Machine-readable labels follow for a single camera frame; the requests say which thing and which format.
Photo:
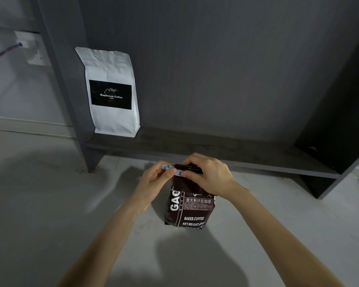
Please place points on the person's left hand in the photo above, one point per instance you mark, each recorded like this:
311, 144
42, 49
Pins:
151, 184

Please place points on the person's right hand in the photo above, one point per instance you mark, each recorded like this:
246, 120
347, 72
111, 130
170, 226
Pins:
211, 176

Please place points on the person's left thumb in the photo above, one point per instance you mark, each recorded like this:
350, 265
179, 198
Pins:
167, 175

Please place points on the person's right thumb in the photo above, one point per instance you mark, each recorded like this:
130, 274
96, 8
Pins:
189, 173

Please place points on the light blue bag clip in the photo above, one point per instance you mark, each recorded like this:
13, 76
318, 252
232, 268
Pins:
170, 169

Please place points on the dark brown coffee bag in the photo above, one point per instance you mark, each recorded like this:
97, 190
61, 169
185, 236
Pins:
191, 206

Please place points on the person's right forearm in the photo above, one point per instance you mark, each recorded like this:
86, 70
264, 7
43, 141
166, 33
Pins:
278, 233

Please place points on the person's left forearm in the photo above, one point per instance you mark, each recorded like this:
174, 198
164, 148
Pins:
113, 239

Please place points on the dark grey shelf unit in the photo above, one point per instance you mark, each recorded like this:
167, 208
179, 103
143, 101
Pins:
215, 86

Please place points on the white coffee bag black label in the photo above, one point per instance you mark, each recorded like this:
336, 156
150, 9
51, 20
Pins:
110, 92

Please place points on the white wall socket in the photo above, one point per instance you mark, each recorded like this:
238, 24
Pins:
30, 47

